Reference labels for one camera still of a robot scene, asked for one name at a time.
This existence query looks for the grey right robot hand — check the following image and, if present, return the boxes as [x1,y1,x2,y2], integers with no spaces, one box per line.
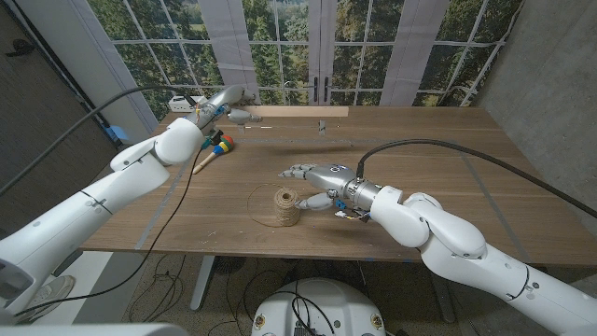
[278,162,363,212]

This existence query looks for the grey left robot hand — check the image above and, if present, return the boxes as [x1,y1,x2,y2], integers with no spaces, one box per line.
[186,84,263,130]

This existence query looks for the jute twine spool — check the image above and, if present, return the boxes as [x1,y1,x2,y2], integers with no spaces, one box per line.
[272,187,301,228]

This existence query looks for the wooden strip clip hanger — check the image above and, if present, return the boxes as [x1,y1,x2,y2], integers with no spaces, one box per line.
[238,105,350,137]

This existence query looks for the jute thread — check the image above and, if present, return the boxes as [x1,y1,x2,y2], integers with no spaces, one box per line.
[245,183,281,229]

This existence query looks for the white power strip box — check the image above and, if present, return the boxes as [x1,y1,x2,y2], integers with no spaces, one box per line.
[168,95,201,114]

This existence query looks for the colourful toy maraca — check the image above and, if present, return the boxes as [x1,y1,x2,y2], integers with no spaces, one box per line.
[191,134,235,175]

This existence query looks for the small blue object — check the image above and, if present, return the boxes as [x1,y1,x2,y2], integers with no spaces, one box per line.
[105,124,130,142]

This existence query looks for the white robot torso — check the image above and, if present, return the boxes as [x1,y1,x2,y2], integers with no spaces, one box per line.
[251,277,386,336]

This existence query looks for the grey table leg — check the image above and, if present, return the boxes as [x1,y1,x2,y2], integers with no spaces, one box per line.
[426,263,457,324]

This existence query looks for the white table leg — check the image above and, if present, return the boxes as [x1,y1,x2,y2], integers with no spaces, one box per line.
[189,255,216,313]

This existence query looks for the white sneaker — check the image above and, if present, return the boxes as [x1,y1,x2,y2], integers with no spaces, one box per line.
[27,274,76,323]

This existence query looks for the grey robot front bar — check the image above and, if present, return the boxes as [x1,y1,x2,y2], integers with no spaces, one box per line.
[0,323,190,336]

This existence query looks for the black torso cables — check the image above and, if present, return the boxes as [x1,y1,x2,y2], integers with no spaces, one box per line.
[278,291,337,336]

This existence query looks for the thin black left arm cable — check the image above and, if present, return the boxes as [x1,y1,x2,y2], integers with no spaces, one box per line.
[13,147,204,318]

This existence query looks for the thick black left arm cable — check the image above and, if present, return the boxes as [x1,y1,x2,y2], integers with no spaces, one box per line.
[0,85,197,197]

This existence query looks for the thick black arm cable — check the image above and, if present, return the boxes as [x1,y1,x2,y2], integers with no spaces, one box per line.
[0,85,197,197]
[356,138,597,219]

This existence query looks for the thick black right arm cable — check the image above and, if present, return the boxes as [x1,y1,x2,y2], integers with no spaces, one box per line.
[356,138,597,219]

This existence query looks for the black floor cable tangle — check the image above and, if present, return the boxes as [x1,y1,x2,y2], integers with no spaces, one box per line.
[128,254,187,324]

